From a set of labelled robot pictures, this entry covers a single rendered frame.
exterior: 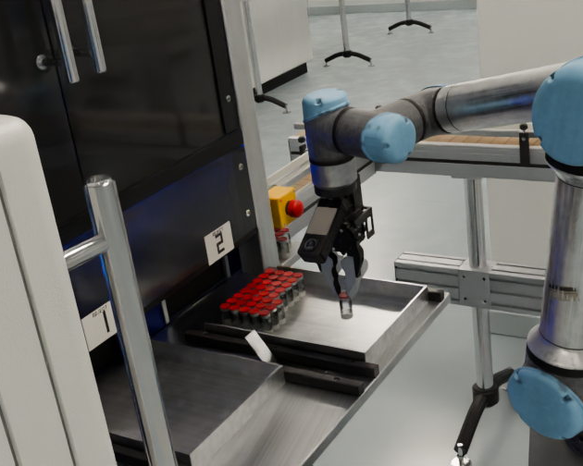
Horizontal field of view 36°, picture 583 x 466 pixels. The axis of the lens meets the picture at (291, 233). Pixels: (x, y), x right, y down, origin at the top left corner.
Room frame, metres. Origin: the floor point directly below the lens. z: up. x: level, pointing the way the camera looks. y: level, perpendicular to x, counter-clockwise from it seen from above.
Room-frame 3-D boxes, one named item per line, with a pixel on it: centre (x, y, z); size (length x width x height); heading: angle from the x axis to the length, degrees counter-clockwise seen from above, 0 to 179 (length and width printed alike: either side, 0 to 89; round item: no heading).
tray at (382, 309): (1.51, -0.03, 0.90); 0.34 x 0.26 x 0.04; 55
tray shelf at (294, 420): (1.40, 0.11, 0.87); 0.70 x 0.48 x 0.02; 146
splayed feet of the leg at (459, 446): (2.33, -0.52, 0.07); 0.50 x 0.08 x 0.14; 146
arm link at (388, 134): (1.34, -0.16, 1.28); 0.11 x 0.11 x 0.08; 40
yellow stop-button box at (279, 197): (1.85, 0.03, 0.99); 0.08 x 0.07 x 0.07; 56
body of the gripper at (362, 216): (1.41, -0.09, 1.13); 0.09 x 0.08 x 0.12; 143
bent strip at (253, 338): (1.35, 0.04, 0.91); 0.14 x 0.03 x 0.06; 56
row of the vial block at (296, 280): (1.56, 0.04, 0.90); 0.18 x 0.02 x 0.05; 145
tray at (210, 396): (1.30, 0.26, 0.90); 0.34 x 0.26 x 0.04; 56
